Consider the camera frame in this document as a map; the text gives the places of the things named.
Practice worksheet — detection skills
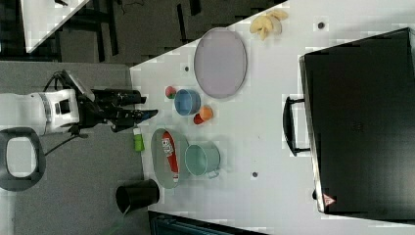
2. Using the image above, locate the green bottle white cap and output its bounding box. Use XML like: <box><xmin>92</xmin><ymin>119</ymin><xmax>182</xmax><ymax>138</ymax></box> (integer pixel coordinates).
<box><xmin>133</xmin><ymin>127</ymin><xmax>145</xmax><ymax>152</ymax></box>

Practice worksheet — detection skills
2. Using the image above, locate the large purple plate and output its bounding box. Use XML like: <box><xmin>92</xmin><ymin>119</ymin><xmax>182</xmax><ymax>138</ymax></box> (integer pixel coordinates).
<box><xmin>194</xmin><ymin>27</ymin><xmax>248</xmax><ymax>99</ymax></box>

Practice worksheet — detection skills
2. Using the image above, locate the green mug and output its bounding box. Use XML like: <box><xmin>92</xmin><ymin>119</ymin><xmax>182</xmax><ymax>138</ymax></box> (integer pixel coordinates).
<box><xmin>185</xmin><ymin>142</ymin><xmax>220</xmax><ymax>179</ymax></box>

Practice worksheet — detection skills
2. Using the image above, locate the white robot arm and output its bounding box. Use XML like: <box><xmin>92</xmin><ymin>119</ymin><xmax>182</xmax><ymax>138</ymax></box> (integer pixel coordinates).
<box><xmin>1</xmin><ymin>89</ymin><xmax>158</xmax><ymax>136</ymax></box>

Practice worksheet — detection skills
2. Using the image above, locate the black cylinder container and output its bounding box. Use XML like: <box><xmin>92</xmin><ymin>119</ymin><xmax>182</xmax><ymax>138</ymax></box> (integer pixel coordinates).
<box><xmin>115</xmin><ymin>179</ymin><xmax>161</xmax><ymax>213</ymax></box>

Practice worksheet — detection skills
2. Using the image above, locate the blue frame rail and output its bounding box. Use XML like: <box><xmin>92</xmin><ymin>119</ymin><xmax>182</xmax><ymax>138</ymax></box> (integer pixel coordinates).
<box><xmin>148</xmin><ymin>211</ymin><xmax>265</xmax><ymax>235</ymax></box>

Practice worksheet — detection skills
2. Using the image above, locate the plush peeled banana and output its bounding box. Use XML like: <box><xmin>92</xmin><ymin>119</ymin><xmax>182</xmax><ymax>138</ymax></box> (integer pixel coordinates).
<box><xmin>250</xmin><ymin>10</ymin><xmax>289</xmax><ymax>40</ymax></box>

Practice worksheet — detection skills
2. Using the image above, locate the small red plush strawberry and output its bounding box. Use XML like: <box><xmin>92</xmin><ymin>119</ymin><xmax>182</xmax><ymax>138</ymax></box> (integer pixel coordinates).
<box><xmin>194</xmin><ymin>114</ymin><xmax>204</xmax><ymax>124</ymax></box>

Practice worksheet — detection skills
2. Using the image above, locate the plush orange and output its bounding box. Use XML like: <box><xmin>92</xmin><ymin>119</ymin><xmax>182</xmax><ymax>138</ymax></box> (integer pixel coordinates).
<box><xmin>200</xmin><ymin>106</ymin><xmax>213</xmax><ymax>121</ymax></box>

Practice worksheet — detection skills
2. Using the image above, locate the red plush ketchup bottle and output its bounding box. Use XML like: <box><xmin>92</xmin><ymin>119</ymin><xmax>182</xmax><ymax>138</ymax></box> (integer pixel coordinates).
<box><xmin>161</xmin><ymin>131</ymin><xmax>179</xmax><ymax>182</ymax></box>

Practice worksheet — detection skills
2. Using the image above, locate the black cable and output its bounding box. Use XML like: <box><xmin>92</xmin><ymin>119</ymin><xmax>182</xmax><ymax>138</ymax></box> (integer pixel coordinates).
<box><xmin>43</xmin><ymin>70</ymin><xmax>89</xmax><ymax>157</ymax></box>

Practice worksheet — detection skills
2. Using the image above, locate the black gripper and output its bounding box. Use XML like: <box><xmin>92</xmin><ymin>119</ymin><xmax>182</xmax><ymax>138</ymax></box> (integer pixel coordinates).
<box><xmin>76</xmin><ymin>88</ymin><xmax>159</xmax><ymax>132</ymax></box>

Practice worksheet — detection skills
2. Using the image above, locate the plush strawberry with leaves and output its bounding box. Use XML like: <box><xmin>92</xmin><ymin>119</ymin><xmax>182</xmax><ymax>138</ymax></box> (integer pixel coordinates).
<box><xmin>164</xmin><ymin>86</ymin><xmax>176</xmax><ymax>99</ymax></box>

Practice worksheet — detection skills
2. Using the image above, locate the black toaster oven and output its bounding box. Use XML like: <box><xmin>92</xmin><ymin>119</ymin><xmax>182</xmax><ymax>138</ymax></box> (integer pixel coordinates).
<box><xmin>299</xmin><ymin>27</ymin><xmax>415</xmax><ymax>224</ymax></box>

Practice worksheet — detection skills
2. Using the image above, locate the blue bowl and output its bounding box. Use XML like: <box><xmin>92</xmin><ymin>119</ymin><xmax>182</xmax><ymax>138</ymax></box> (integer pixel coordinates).
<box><xmin>174</xmin><ymin>89</ymin><xmax>201</xmax><ymax>116</ymax></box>

